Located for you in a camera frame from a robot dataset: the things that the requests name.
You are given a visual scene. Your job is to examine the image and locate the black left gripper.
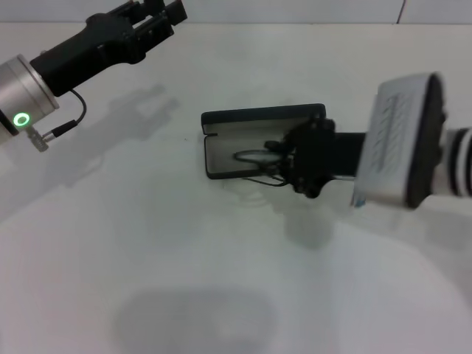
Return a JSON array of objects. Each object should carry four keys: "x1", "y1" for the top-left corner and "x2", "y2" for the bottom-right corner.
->
[{"x1": 29, "y1": 0, "x2": 187, "y2": 98}]

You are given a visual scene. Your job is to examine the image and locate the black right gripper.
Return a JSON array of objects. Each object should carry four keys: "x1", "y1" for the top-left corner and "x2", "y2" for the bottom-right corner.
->
[{"x1": 263, "y1": 117, "x2": 367, "y2": 199}]

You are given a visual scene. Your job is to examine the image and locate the black thin-frame glasses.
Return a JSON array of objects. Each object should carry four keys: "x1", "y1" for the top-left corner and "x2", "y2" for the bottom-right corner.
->
[{"x1": 232, "y1": 140, "x2": 296, "y2": 187}]

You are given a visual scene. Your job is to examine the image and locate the black glasses case grey lining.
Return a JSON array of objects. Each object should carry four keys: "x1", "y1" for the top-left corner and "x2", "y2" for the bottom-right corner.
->
[{"x1": 201, "y1": 103, "x2": 327, "y2": 181}]

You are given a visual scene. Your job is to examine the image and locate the silver black right wrist camera box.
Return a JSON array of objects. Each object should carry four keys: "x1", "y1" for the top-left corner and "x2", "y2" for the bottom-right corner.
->
[{"x1": 350, "y1": 72, "x2": 451, "y2": 210}]

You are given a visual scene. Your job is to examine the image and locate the left arm cable with connector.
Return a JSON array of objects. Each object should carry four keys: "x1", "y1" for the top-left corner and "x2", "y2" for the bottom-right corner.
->
[{"x1": 27, "y1": 90, "x2": 86, "y2": 152}]

